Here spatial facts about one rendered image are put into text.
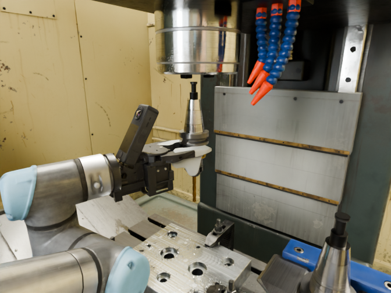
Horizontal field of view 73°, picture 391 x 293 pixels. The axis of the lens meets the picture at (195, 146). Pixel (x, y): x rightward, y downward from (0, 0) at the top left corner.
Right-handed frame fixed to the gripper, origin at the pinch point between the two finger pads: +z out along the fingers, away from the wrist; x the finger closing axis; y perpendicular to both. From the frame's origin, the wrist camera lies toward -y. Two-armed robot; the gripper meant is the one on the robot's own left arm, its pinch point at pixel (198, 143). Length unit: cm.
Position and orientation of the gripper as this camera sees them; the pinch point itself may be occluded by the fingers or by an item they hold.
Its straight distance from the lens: 57.6
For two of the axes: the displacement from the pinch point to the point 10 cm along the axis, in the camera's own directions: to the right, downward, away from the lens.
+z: 8.2, -1.7, 5.5
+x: 5.7, 2.2, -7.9
